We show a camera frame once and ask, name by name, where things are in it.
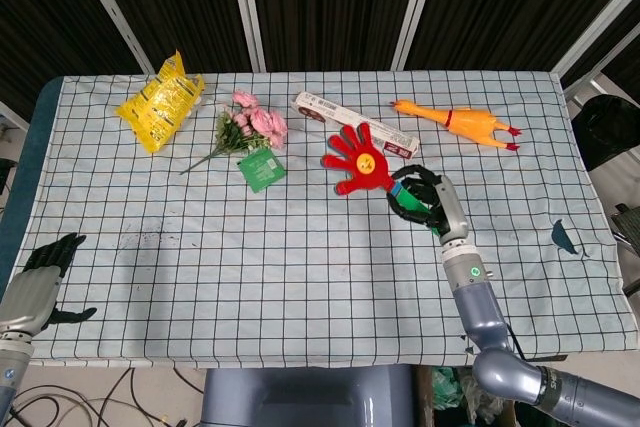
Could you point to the orange rubber chicken toy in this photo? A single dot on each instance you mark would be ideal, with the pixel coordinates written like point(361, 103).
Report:
point(475, 122)

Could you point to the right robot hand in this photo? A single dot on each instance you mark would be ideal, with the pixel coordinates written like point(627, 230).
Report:
point(450, 207)

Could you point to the pink flower bouquet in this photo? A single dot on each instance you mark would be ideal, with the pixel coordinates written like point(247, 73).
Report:
point(260, 119)

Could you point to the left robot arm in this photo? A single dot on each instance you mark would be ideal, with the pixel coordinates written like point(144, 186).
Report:
point(12, 367)

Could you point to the grey-blue robot torso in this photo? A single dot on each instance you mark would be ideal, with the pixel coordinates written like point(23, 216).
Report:
point(300, 397)

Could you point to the white partition frame post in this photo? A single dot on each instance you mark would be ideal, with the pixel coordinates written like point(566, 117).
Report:
point(595, 27)
point(112, 7)
point(247, 7)
point(417, 7)

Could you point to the green plastic bag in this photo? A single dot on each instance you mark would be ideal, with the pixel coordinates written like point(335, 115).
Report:
point(445, 387)

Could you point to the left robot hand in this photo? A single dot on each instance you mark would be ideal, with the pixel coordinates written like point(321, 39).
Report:
point(30, 297)

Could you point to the white black-grid tablecloth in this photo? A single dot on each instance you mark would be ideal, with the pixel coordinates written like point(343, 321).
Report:
point(250, 272)

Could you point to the green flat packet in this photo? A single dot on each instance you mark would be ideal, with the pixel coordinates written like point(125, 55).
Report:
point(261, 169)

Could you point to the red hand clapper toy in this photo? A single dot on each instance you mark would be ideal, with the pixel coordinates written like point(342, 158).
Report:
point(360, 157)

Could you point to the yellow snack bag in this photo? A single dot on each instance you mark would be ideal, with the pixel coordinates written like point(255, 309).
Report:
point(160, 107)

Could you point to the black plastic bag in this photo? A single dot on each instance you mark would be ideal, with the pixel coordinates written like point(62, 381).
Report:
point(610, 132)

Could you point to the long white baking paper box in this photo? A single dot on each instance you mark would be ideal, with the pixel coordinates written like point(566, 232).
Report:
point(320, 107)

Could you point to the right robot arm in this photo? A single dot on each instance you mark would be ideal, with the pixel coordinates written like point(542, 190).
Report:
point(480, 307)

